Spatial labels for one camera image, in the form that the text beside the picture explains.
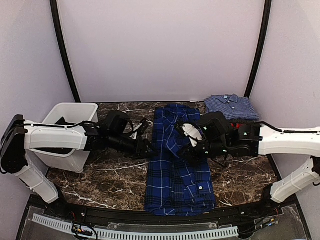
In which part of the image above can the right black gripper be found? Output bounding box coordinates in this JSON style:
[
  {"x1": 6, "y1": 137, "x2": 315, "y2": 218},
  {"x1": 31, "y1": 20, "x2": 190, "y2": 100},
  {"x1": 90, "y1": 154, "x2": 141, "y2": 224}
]
[{"x1": 176, "y1": 133, "x2": 231, "y2": 167}]

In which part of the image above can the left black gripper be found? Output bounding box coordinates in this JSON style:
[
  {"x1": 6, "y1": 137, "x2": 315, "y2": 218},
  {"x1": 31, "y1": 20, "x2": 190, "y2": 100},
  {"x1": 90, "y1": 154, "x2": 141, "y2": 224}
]
[{"x1": 108, "y1": 132, "x2": 160, "y2": 161}]

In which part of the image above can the dark blue plaid shirt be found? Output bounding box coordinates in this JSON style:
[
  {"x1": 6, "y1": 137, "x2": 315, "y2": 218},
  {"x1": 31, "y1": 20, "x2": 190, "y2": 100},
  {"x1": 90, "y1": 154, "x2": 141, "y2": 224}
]
[{"x1": 144, "y1": 104, "x2": 217, "y2": 216}]

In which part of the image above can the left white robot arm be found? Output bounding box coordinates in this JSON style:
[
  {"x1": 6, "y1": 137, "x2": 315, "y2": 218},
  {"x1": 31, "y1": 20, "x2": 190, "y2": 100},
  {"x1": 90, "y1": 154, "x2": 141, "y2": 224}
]
[{"x1": 0, "y1": 112, "x2": 157, "y2": 218}]

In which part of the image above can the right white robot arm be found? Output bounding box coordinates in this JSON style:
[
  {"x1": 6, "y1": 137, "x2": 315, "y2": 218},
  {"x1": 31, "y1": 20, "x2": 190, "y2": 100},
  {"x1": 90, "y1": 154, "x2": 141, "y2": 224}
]
[{"x1": 175, "y1": 122, "x2": 320, "y2": 217}]

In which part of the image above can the red black folded shirt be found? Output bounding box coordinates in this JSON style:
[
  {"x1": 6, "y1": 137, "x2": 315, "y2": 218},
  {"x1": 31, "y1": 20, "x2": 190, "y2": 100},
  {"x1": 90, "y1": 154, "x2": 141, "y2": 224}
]
[{"x1": 228, "y1": 119, "x2": 256, "y2": 129}]

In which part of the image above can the light blue checked folded shirt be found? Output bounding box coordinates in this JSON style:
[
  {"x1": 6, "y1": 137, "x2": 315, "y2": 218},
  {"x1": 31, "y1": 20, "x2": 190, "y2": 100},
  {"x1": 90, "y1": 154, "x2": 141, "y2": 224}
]
[{"x1": 204, "y1": 94, "x2": 260, "y2": 121}]

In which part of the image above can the white plastic bin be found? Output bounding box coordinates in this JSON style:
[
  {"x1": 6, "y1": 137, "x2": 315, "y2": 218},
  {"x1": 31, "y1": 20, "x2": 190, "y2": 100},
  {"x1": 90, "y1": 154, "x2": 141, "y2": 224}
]
[{"x1": 32, "y1": 103, "x2": 98, "y2": 174}]

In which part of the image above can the black garment in bin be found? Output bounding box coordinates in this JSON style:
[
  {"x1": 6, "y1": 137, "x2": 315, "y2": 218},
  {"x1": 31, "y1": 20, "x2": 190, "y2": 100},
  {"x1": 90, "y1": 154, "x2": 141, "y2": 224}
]
[{"x1": 55, "y1": 117, "x2": 73, "y2": 126}]

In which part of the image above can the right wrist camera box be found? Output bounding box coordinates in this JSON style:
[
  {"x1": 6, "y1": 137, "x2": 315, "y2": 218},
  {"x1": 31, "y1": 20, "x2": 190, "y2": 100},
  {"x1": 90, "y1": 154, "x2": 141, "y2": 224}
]
[{"x1": 176, "y1": 111, "x2": 232, "y2": 148}]

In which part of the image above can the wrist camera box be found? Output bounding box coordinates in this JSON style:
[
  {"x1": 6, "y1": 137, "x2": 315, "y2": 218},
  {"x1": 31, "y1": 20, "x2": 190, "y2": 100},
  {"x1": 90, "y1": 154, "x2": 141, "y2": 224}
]
[
  {"x1": 176, "y1": 111, "x2": 232, "y2": 148},
  {"x1": 100, "y1": 110, "x2": 149, "y2": 140}
]

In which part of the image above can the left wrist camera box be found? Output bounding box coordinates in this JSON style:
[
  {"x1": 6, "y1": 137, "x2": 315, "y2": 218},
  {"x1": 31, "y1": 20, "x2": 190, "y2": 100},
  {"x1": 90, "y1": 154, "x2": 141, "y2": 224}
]
[{"x1": 100, "y1": 110, "x2": 149, "y2": 140}]

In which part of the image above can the white slotted cable duct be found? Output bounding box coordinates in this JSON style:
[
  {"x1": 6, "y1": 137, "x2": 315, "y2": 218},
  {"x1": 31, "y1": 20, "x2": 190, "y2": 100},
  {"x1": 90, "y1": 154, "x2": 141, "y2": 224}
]
[{"x1": 31, "y1": 213, "x2": 239, "y2": 240}]

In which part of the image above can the black front rail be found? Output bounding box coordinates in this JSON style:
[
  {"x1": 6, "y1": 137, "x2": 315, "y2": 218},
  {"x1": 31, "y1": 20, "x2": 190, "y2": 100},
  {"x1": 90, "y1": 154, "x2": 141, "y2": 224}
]
[{"x1": 27, "y1": 193, "x2": 301, "y2": 226}]

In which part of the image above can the right black frame post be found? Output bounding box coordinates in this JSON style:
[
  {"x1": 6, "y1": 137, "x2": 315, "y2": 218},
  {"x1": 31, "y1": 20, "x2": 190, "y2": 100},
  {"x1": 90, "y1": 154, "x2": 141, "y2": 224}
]
[{"x1": 244, "y1": 0, "x2": 272, "y2": 98}]

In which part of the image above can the black frame post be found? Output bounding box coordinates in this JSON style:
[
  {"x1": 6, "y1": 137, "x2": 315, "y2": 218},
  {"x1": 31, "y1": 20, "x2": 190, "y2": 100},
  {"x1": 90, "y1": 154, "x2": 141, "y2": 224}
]
[
  {"x1": 244, "y1": 0, "x2": 272, "y2": 98},
  {"x1": 49, "y1": 0, "x2": 82, "y2": 103}
]

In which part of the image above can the left black frame post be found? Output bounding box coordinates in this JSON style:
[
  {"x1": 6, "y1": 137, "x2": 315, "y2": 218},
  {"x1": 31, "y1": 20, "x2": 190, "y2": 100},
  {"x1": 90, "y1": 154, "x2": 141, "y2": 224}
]
[{"x1": 49, "y1": 0, "x2": 82, "y2": 103}]

